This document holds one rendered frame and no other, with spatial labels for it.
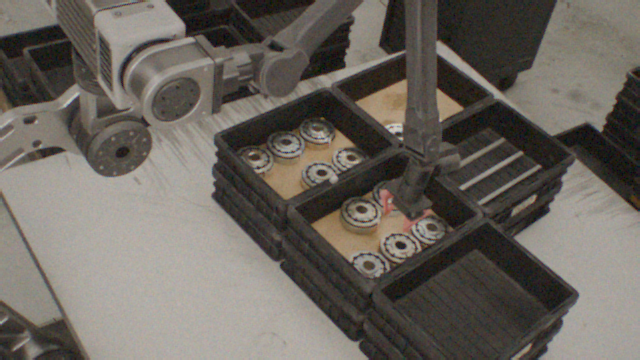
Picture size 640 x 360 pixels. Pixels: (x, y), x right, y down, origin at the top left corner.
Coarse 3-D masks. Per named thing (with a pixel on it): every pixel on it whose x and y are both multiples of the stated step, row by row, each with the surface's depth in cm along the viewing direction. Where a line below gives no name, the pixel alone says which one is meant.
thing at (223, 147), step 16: (304, 96) 228; (336, 96) 230; (272, 112) 221; (224, 144) 210; (240, 160) 206; (368, 160) 213; (256, 176) 203; (336, 176) 207; (272, 192) 200; (304, 192) 201
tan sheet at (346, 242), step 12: (336, 216) 211; (384, 216) 213; (324, 228) 207; (336, 228) 208; (384, 228) 210; (396, 228) 211; (336, 240) 205; (348, 240) 206; (360, 240) 206; (372, 240) 207; (348, 252) 203
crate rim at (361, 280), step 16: (384, 160) 214; (352, 176) 208; (320, 192) 202; (288, 208) 197; (304, 224) 194; (464, 224) 201; (320, 240) 191; (336, 256) 188; (416, 256) 191; (352, 272) 186; (384, 272) 187; (368, 288) 184
